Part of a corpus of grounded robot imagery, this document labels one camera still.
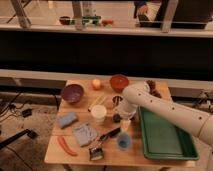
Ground cream gripper fingers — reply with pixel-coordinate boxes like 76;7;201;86
120;119;131;132

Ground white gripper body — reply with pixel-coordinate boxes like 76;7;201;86
117;101;137;119

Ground black handled brush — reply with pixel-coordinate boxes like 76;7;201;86
89;127;121;161

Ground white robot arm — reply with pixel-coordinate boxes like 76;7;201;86
117;82;213;146

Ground metal measuring cup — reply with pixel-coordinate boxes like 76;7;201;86
112;96;123;106

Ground blue plastic cup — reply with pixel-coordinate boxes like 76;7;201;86
116;132;132;150

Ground white paper cup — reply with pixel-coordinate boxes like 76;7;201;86
91;105;107;122

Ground black sponge block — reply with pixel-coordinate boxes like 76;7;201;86
113;114;121;123

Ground wooden chopsticks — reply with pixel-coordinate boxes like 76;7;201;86
88;96;106;111

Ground orange red bowl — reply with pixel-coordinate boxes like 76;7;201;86
110;74;129;93

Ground green plastic tray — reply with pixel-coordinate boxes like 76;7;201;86
138;107;199;161

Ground wooden table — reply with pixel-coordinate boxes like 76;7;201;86
45;80;195;168

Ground small orange fruit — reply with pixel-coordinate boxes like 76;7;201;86
92;79;101;90

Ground light blue cloth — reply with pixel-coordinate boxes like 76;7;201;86
72;123;98;147

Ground purple bowl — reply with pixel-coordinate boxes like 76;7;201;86
61;84;84;103

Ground blue sponge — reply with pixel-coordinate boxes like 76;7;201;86
58;112;78;129

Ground green object in background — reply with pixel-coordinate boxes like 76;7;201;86
82;15;101;25

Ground dark bowl in background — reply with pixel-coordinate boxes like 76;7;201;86
59;16;70;25

